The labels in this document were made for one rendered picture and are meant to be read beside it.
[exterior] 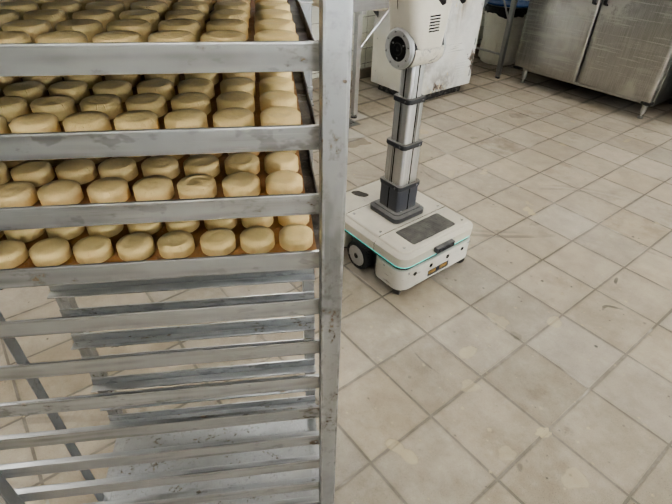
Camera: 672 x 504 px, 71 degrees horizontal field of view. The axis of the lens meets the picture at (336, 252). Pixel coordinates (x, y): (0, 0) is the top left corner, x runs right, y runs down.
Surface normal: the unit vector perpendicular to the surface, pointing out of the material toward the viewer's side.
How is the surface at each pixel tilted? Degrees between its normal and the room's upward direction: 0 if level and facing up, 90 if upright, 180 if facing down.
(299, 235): 0
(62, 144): 90
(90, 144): 90
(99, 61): 90
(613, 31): 90
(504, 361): 0
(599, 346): 0
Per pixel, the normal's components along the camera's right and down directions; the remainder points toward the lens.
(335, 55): 0.13, 0.60
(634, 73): -0.79, 0.36
